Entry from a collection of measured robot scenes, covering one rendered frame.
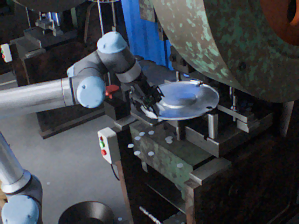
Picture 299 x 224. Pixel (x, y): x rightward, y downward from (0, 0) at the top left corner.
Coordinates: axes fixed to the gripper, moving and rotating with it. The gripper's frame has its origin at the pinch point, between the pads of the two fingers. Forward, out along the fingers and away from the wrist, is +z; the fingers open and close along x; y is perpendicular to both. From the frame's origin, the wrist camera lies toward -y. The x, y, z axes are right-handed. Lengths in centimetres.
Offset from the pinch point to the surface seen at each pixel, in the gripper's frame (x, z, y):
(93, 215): -43, 66, -53
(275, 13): 32, -27, 36
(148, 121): -3.3, 0.0, 0.2
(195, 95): 17.7, 9.4, -1.4
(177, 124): 4.8, 10.6, 0.8
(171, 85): 17.7, 9.7, -15.1
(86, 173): -28, 75, -91
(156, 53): 102, 120, -188
